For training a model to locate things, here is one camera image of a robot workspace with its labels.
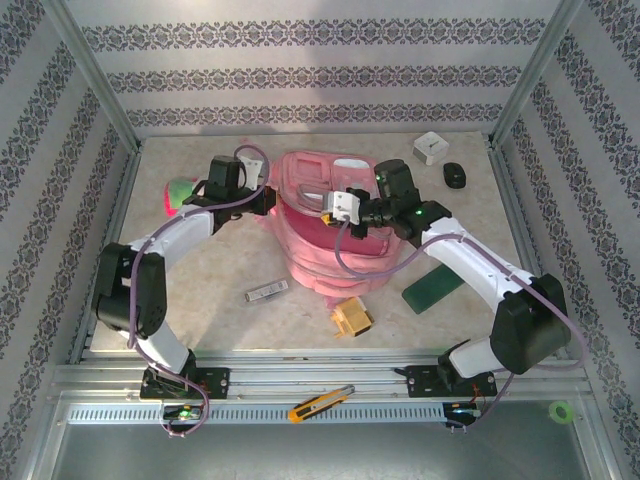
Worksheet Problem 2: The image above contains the pink school backpack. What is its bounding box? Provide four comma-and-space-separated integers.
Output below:
249, 148, 407, 310

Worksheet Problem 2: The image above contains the white green pink plush toy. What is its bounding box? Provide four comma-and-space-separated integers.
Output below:
162, 177, 200, 217

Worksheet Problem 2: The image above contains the silver rectangular bar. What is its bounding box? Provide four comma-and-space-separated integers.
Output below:
243, 279, 290, 303

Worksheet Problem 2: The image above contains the yellow wooden block toy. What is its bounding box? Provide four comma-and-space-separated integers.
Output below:
328, 297, 374, 341

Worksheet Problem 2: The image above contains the black computer mouse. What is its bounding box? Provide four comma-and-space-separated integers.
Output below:
442, 162, 469, 190

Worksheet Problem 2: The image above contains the white square alarm clock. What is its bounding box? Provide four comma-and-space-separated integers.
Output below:
412, 131, 450, 167

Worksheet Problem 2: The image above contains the yellow black utility knife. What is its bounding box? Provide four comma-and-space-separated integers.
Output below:
287, 384, 356, 425

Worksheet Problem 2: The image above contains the small circuit board green light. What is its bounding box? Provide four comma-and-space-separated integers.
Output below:
162, 405, 204, 422
444, 402, 482, 420

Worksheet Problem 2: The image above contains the green tape roll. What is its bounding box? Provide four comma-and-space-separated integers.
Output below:
548, 401, 575, 425

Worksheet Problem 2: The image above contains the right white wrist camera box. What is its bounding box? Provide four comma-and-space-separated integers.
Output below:
326, 188, 362, 227

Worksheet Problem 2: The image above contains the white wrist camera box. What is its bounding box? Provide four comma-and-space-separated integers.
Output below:
326, 188, 362, 227
238, 155, 267, 190

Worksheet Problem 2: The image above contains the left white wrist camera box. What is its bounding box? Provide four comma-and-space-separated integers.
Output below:
238, 155, 267, 190

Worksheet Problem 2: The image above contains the aluminium side rail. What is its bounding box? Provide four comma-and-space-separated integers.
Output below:
69, 142, 144, 364
487, 142, 571, 359

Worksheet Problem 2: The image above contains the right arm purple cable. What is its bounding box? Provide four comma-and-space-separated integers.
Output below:
333, 219, 589, 436

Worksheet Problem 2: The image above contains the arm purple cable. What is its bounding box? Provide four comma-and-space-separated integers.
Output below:
333, 219, 589, 436
127, 144, 274, 441

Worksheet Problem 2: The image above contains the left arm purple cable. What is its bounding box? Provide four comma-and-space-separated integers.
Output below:
127, 144, 274, 441

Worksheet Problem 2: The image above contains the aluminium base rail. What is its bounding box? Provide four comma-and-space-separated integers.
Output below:
49, 349, 591, 401

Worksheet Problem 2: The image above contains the aluminium corner post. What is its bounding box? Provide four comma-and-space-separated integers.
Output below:
489, 0, 584, 146
42, 0, 144, 151

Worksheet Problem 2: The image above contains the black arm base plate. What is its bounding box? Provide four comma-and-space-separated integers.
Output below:
139, 367, 231, 400
394, 364, 497, 400

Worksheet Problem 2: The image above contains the slotted grey cable duct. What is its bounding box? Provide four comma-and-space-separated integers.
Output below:
67, 402, 446, 426

